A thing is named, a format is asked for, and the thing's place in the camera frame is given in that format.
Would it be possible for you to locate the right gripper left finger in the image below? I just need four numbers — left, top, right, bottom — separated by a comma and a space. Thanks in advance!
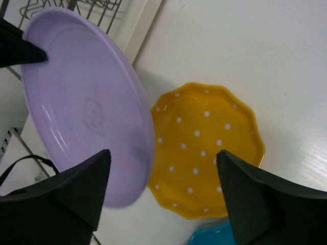
1, 150, 111, 244

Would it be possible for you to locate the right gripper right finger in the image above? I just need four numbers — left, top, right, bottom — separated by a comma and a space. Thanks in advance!
217, 150, 326, 244

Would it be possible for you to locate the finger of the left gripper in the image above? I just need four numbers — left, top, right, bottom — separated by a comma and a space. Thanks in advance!
0, 18, 48, 68

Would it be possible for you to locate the purple plate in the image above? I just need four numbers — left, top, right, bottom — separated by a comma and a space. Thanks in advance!
21, 8, 155, 208

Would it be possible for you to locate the teal dotted plate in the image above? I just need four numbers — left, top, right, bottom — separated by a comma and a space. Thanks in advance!
187, 222, 236, 245

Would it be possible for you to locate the yellow dotted plate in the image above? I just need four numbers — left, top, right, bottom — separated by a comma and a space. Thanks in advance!
148, 82, 265, 219

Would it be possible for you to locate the cream drip tray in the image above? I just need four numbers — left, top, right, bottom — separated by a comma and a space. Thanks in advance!
122, 1, 165, 64

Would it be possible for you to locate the wire dish rack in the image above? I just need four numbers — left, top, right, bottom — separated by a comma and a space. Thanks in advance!
0, 0, 128, 80

